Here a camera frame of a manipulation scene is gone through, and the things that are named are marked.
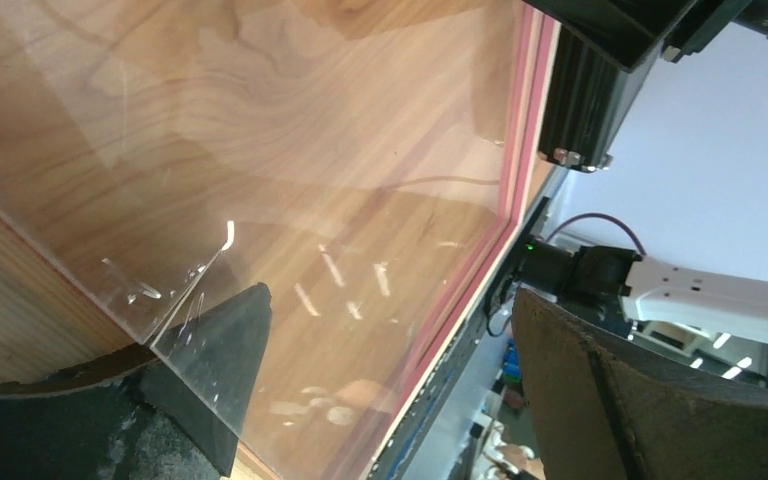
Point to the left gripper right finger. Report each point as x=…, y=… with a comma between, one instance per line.
x=605, y=408

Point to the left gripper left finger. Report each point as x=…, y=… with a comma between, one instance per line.
x=174, y=410

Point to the clear acrylic sheet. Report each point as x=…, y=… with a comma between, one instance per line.
x=258, y=199

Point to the wooden picture frame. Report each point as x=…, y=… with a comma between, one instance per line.
x=483, y=265

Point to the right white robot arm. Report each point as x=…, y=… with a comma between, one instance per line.
x=613, y=287

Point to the black poker chip case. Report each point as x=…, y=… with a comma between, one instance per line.
x=605, y=51

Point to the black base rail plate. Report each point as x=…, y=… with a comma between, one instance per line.
x=428, y=438

